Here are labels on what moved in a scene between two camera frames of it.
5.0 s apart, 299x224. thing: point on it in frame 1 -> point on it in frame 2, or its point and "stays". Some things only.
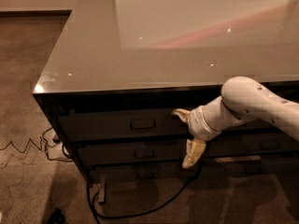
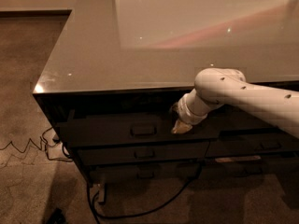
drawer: (143, 173) stays
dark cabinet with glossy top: (125, 60) stays
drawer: (288, 91) stays
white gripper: (199, 124) -> (186, 112)
